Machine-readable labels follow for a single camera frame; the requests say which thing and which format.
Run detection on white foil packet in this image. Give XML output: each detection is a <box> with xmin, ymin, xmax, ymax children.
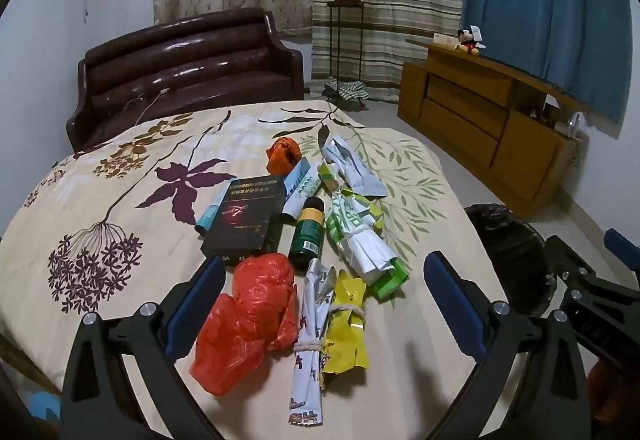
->
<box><xmin>320</xmin><ymin>135</ymin><xmax>388</xmax><ymax>199</ymax></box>

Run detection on dark green bottle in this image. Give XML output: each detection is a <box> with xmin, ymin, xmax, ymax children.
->
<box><xmin>288</xmin><ymin>196</ymin><xmax>326</xmax><ymax>273</ymax></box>

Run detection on green white packets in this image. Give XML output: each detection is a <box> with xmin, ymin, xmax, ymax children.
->
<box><xmin>325</xmin><ymin>187</ymin><xmax>410</xmax><ymax>303</ymax></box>

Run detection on wooden bed frame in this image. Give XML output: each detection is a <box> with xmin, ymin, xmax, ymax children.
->
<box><xmin>0</xmin><ymin>330</ymin><xmax>63</xmax><ymax>396</ymax></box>

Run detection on black trash bin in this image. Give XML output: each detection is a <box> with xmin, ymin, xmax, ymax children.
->
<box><xmin>462</xmin><ymin>203</ymin><xmax>556</xmax><ymax>315</ymax></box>

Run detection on brown leather sofa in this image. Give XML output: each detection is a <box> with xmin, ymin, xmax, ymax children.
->
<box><xmin>66</xmin><ymin>8</ymin><xmax>306</xmax><ymax>153</ymax></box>

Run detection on person's right hand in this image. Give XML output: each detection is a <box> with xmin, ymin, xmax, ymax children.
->
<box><xmin>587</xmin><ymin>355</ymin><xmax>640</xmax><ymax>440</ymax></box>

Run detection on orange bag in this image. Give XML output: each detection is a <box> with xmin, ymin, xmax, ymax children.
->
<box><xmin>265</xmin><ymin>137</ymin><xmax>302</xmax><ymax>175</ymax></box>

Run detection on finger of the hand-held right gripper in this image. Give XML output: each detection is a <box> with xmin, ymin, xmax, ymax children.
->
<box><xmin>544</xmin><ymin>235</ymin><xmax>601</xmax><ymax>315</ymax></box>
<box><xmin>604</xmin><ymin>229</ymin><xmax>640</xmax><ymax>271</ymax></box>

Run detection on white red packets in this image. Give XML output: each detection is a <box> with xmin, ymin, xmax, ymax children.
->
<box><xmin>286</xmin><ymin>259</ymin><xmax>337</xmax><ymax>427</ymax></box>

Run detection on light blue tube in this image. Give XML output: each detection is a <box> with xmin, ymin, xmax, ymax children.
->
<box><xmin>195</xmin><ymin>200</ymin><xmax>224</xmax><ymax>237</ymax></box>

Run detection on floral printed blanket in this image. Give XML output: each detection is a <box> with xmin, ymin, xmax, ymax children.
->
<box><xmin>0</xmin><ymin>100</ymin><xmax>506</xmax><ymax>440</ymax></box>

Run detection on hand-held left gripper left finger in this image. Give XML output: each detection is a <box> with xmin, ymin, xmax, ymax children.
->
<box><xmin>60</xmin><ymin>256</ymin><xmax>227</xmax><ymax>440</ymax></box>

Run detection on white card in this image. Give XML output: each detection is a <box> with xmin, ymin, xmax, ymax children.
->
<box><xmin>537</xmin><ymin>94</ymin><xmax>560</xmax><ymax>121</ymax></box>

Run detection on wooden cabinet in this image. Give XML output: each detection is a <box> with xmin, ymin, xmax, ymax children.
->
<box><xmin>397</xmin><ymin>38</ymin><xmax>591</xmax><ymax>221</ymax></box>

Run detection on small yellow green packet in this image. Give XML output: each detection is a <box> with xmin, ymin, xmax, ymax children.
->
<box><xmin>316</xmin><ymin>161</ymin><xmax>343</xmax><ymax>193</ymax></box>

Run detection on black metal plant stand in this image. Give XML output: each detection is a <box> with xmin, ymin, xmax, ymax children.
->
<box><xmin>326</xmin><ymin>0</ymin><xmax>368</xmax><ymax>111</ymax></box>

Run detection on red plastic bag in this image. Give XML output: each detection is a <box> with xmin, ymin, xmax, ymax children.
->
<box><xmin>189</xmin><ymin>252</ymin><xmax>301</xmax><ymax>397</ymax></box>

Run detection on white charging cable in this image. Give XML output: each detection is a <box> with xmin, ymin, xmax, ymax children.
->
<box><xmin>122</xmin><ymin>88</ymin><xmax>171</xmax><ymax>125</ymax></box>

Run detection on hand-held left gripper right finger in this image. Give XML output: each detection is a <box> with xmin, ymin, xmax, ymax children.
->
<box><xmin>424</xmin><ymin>251</ymin><xmax>593</xmax><ymax>440</ymax></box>

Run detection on checked cloth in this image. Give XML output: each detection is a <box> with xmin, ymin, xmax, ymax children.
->
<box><xmin>325</xmin><ymin>76</ymin><xmax>371</xmax><ymax>101</ymax></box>

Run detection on mouse plush toy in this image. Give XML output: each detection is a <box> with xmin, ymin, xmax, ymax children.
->
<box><xmin>457</xmin><ymin>26</ymin><xmax>487</xmax><ymax>56</ymax></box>

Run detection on black carton box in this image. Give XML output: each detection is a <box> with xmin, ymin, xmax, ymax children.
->
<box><xmin>201</xmin><ymin>175</ymin><xmax>287</xmax><ymax>265</ymax></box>

